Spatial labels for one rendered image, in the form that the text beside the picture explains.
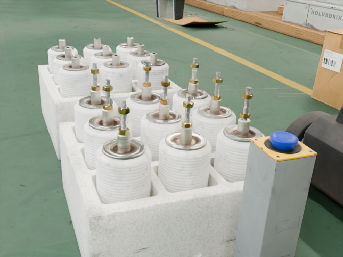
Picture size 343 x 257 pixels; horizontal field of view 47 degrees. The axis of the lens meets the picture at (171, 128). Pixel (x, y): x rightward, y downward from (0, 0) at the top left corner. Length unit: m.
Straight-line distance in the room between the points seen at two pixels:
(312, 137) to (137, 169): 0.51
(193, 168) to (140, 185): 0.10
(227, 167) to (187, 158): 0.11
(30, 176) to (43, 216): 0.19
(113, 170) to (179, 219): 0.15
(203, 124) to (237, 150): 0.13
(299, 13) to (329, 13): 0.31
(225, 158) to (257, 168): 0.17
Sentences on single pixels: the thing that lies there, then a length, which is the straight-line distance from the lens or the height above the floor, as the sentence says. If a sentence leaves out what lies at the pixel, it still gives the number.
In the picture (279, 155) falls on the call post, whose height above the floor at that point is 0.31.
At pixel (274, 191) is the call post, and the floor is 0.26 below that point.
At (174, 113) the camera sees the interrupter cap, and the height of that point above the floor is 0.25.
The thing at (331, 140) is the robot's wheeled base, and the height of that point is 0.18.
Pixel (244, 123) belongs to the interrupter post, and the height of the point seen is 0.28.
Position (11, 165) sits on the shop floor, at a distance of 1.20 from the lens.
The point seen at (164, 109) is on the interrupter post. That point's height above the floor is 0.27.
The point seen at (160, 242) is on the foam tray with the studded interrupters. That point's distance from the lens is 0.73.
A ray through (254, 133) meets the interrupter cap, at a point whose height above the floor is 0.25.
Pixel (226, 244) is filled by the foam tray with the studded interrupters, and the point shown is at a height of 0.06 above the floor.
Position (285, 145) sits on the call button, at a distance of 0.58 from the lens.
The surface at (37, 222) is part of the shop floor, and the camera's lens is 0.96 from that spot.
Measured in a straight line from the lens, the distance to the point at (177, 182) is 0.72.
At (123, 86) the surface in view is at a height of 0.20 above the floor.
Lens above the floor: 0.57
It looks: 24 degrees down
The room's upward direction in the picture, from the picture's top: 3 degrees clockwise
